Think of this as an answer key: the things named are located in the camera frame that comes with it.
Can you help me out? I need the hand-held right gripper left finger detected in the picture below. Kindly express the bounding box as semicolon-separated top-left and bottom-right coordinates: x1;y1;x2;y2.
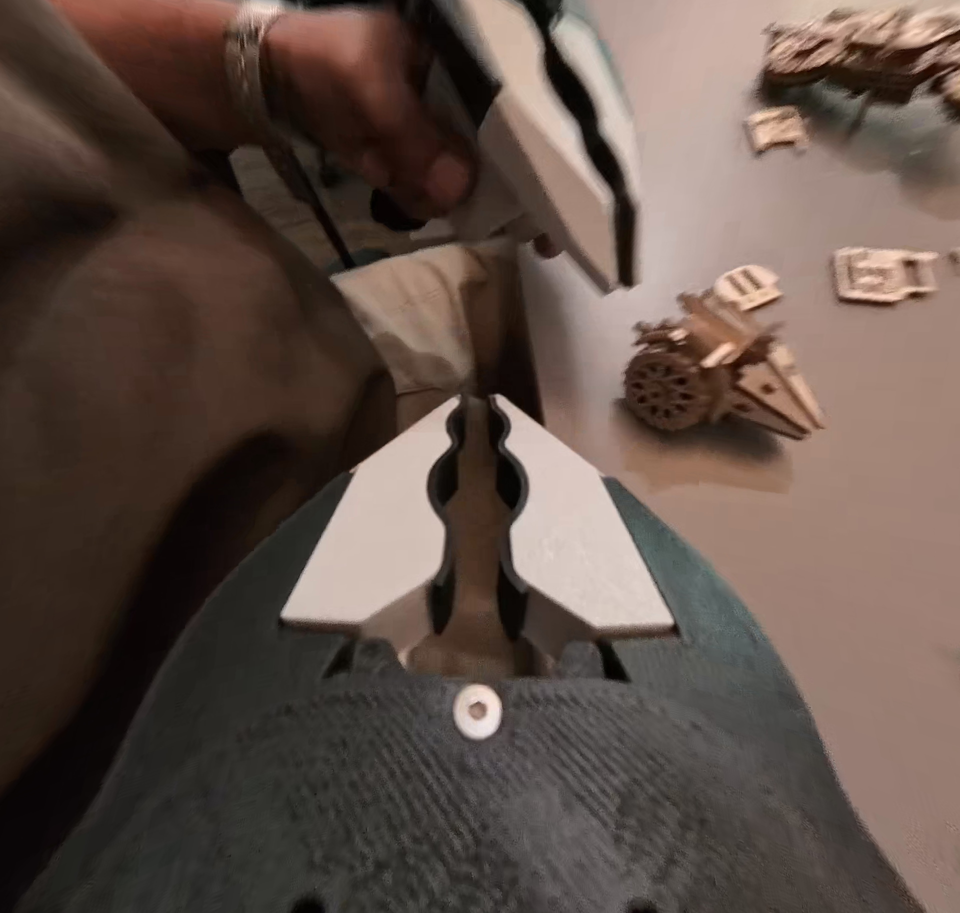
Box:
279;394;470;655

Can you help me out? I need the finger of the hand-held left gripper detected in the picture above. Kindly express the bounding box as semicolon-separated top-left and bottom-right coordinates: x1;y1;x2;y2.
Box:
448;0;640;295

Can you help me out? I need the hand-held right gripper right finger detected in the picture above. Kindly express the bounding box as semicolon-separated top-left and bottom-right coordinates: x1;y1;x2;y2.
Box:
486;394;678;659

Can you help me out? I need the small wooden sidecar model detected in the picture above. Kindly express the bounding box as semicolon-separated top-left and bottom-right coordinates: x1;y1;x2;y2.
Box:
622;290;826;443

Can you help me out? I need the person's left forearm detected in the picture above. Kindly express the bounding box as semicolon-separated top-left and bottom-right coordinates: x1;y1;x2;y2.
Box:
41;0;249;151

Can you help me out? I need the grey desk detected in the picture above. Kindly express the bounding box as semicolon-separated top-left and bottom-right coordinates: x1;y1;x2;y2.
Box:
517;0;960;913

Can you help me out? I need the person's left hand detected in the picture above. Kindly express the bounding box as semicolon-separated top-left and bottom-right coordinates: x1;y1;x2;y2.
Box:
262;5;481;217

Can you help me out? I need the notched flat wooden piece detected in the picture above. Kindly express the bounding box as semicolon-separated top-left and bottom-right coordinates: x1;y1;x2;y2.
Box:
744;105;810;155

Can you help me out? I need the rounded slotted wooden piece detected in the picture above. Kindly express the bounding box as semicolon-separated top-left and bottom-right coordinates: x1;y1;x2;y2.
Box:
711;265;783;314

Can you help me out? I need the person's brown sweater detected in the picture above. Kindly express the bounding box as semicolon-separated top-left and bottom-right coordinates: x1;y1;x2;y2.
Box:
0;0;399;817

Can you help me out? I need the wooden motorcycle model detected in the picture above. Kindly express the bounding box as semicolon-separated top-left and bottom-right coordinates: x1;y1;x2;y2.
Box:
759;4;960;115

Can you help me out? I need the small rectangular wooden fret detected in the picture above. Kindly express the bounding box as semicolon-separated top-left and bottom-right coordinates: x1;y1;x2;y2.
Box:
831;245;940;307

